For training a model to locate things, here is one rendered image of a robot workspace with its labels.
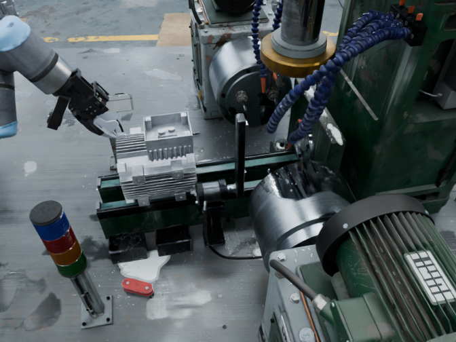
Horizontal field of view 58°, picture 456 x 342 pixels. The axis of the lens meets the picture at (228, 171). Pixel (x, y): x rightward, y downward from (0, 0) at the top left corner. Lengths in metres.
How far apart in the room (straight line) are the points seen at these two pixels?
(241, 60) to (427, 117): 0.56
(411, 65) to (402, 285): 0.52
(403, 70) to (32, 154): 1.26
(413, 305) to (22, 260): 1.07
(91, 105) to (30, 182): 0.54
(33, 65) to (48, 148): 0.68
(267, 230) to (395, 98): 0.41
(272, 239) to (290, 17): 0.48
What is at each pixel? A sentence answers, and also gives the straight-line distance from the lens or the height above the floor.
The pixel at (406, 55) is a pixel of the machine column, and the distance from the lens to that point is 0.97.
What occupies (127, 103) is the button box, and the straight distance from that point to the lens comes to 1.32.
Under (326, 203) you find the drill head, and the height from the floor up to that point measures 1.16.
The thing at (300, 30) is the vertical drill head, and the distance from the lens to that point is 0.96.
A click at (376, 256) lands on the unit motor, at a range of 0.61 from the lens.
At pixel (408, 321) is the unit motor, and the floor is 1.33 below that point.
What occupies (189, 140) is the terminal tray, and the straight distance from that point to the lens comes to 1.05.
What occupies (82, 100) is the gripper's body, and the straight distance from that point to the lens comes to 1.09.
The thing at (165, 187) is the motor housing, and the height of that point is 1.02.
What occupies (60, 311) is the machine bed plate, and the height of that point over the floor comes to 0.80.
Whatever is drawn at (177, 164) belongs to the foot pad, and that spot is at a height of 1.07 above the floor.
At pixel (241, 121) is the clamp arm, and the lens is 0.92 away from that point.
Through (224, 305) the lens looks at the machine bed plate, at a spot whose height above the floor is 0.80.
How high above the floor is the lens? 1.82
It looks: 46 degrees down
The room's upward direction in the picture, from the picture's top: 1 degrees counter-clockwise
